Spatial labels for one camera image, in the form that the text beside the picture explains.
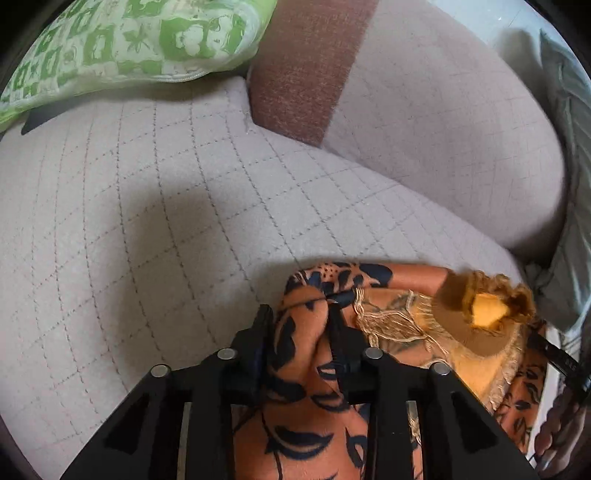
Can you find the orange black floral garment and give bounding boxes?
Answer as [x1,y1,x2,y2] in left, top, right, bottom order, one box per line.
[235,262,547,479]

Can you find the light blue pillow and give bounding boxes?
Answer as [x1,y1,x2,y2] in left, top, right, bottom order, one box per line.
[493,28,590,334]

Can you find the pink quilted bed cover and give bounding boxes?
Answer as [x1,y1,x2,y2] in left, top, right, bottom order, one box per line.
[1,77,521,479]

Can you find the pink brown bolster cushion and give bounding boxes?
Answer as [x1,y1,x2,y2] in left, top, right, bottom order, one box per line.
[246,0,568,252]

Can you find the green patterned pillow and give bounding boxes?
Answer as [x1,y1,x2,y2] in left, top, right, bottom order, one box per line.
[1,0,276,130]

